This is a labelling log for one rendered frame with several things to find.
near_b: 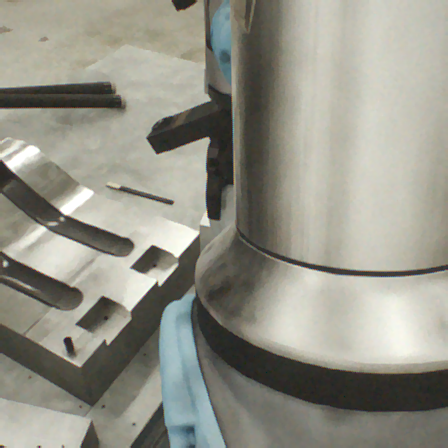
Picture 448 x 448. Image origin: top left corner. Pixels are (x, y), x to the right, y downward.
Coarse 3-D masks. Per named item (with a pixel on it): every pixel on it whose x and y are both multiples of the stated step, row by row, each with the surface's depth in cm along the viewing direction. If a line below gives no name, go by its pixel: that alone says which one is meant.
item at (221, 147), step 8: (208, 88) 56; (216, 96) 55; (224, 96) 54; (224, 104) 54; (232, 104) 54; (232, 112) 57; (232, 120) 58; (232, 128) 58; (216, 136) 59; (224, 136) 59; (232, 136) 59; (208, 144) 60; (216, 144) 59; (224, 144) 59; (232, 144) 58; (208, 152) 59; (216, 152) 59; (224, 152) 59; (232, 152) 58; (208, 160) 60; (224, 160) 59; (232, 160) 59; (224, 168) 60; (232, 168) 61; (224, 176) 61; (232, 176) 62
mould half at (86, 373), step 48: (0, 144) 86; (48, 192) 82; (0, 240) 75; (48, 240) 77; (144, 240) 76; (192, 240) 76; (0, 288) 70; (96, 288) 69; (144, 288) 69; (0, 336) 68; (48, 336) 63; (96, 336) 63; (144, 336) 72; (96, 384) 65
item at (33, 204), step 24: (0, 168) 82; (0, 192) 79; (24, 192) 81; (48, 216) 80; (72, 240) 76; (96, 240) 77; (120, 240) 76; (0, 264) 73; (24, 264) 73; (24, 288) 70; (48, 288) 70; (72, 288) 69
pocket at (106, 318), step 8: (96, 304) 68; (104, 304) 69; (112, 304) 68; (120, 304) 67; (88, 312) 67; (96, 312) 68; (104, 312) 70; (112, 312) 69; (120, 312) 68; (128, 312) 67; (80, 320) 66; (88, 320) 67; (96, 320) 69; (104, 320) 69; (112, 320) 69; (120, 320) 69; (128, 320) 67; (88, 328) 68; (96, 328) 68; (104, 328) 68; (112, 328) 68; (120, 328) 66; (104, 336) 67; (112, 336) 65
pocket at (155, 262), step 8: (152, 248) 76; (160, 248) 75; (144, 256) 74; (152, 256) 76; (160, 256) 76; (168, 256) 75; (176, 256) 73; (136, 264) 73; (144, 264) 75; (152, 264) 76; (160, 264) 76; (168, 264) 76; (176, 264) 74; (144, 272) 75; (152, 272) 75; (160, 272) 75; (168, 272) 73; (160, 280) 72
